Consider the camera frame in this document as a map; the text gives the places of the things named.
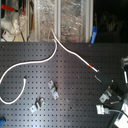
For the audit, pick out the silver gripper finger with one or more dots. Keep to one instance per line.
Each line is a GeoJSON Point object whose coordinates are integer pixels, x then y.
{"type": "Point", "coordinates": [106, 95]}

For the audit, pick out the white power strip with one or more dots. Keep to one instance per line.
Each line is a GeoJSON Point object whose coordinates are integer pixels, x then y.
{"type": "Point", "coordinates": [7, 36]}

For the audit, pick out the metal cable clip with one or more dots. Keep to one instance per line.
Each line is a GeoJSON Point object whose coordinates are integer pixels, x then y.
{"type": "Point", "coordinates": [53, 90]}
{"type": "Point", "coordinates": [37, 105]}

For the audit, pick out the clear plastic-wrapped panel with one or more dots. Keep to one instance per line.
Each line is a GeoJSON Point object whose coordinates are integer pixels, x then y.
{"type": "Point", "coordinates": [71, 20]}

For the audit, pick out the black perforated board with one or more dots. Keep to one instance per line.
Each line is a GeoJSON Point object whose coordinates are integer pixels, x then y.
{"type": "Point", "coordinates": [28, 67]}

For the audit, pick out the blue clamp handle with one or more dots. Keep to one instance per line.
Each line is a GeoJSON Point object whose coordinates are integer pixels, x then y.
{"type": "Point", "coordinates": [94, 34]}

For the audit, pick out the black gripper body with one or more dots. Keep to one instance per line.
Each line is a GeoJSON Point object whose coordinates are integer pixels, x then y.
{"type": "Point", "coordinates": [115, 88]}

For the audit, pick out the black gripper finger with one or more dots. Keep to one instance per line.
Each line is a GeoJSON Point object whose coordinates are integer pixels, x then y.
{"type": "Point", "coordinates": [104, 79]}

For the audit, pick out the lower metal cable clip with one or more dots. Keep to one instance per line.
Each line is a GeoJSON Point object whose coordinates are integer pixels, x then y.
{"type": "Point", "coordinates": [37, 105]}

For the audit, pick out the white connector block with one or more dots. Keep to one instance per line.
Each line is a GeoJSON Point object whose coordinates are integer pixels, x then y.
{"type": "Point", "coordinates": [101, 110]}

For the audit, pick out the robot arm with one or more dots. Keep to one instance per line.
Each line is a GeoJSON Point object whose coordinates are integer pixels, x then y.
{"type": "Point", "coordinates": [114, 99]}

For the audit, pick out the blue object at corner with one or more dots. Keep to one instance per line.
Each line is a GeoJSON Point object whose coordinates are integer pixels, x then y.
{"type": "Point", "coordinates": [2, 120]}

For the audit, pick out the upper metal cable clip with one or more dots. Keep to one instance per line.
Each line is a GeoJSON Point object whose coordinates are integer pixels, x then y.
{"type": "Point", "coordinates": [53, 90]}

